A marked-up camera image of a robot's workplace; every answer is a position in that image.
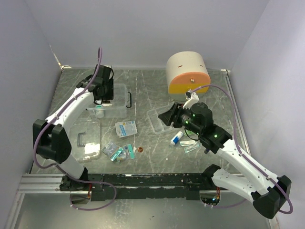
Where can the white green medicine bottle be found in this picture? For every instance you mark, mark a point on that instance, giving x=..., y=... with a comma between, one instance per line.
x=99, y=113

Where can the round drawer cabinet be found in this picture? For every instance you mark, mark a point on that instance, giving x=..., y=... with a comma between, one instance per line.
x=184, y=71

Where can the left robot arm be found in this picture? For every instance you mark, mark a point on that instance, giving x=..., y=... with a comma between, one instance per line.
x=51, y=136

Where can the clear compartment tray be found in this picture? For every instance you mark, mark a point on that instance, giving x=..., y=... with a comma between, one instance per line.
x=158, y=127

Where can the white gauze pad on lid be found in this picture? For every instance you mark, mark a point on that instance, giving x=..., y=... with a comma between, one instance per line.
x=91, y=148

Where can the white gauze packet blue print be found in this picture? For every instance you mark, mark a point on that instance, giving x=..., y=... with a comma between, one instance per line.
x=124, y=129

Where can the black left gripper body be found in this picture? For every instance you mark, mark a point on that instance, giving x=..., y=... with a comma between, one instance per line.
x=109, y=94

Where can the teal bandage packet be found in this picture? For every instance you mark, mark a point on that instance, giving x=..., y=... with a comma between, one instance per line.
x=123, y=153

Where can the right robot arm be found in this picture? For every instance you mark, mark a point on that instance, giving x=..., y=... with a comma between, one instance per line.
x=264, y=189

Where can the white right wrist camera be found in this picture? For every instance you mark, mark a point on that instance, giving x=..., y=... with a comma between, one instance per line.
x=192, y=98

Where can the clear teal wrapped packet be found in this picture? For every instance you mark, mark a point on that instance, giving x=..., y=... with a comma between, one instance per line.
x=192, y=147

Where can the clear plastic box lid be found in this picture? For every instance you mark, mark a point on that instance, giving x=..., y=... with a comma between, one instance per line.
x=84, y=131

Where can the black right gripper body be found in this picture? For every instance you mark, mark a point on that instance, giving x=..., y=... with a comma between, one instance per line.
x=176, y=123

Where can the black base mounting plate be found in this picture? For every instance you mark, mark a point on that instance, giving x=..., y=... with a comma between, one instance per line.
x=141, y=186

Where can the white blue ointment tube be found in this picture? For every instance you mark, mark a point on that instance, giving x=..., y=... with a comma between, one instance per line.
x=176, y=138

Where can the clear plastic storage box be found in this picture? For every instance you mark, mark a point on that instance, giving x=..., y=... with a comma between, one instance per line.
x=116, y=108

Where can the aluminium frame rail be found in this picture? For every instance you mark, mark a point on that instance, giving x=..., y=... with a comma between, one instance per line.
x=32, y=184

